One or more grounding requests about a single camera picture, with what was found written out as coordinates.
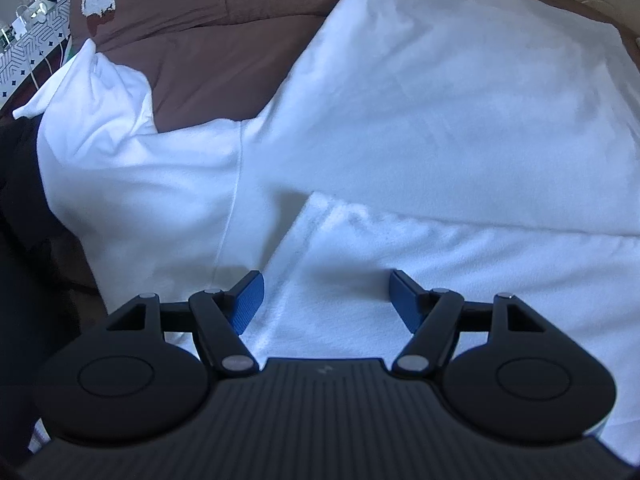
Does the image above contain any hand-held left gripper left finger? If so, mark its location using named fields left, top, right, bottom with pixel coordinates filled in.
left=105, top=270, right=266, bottom=376

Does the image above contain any large white towel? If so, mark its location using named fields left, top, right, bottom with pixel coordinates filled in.
left=12, top=0, right=640, bottom=466

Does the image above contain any white cable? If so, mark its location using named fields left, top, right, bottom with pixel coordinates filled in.
left=29, top=42, right=73, bottom=93

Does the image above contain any brown bed sheet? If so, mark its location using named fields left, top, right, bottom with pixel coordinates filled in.
left=92, top=0, right=640, bottom=133

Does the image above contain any brown pillow with white embroidery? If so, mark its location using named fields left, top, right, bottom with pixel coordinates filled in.
left=69, top=0, right=241, bottom=56

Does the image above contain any dark cloth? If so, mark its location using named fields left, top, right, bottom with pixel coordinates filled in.
left=0, top=117, right=108, bottom=466

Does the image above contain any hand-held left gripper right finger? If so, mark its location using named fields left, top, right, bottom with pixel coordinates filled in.
left=389, top=269, right=548, bottom=376

